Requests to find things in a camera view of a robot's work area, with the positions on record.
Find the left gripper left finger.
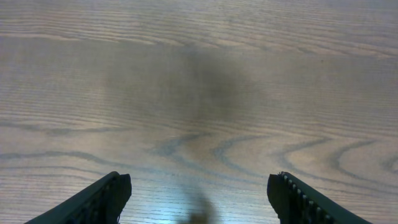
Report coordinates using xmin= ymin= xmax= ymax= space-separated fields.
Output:
xmin=26 ymin=171 xmax=132 ymax=224

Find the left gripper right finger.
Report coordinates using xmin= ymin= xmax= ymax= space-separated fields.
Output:
xmin=267 ymin=172 xmax=371 ymax=224

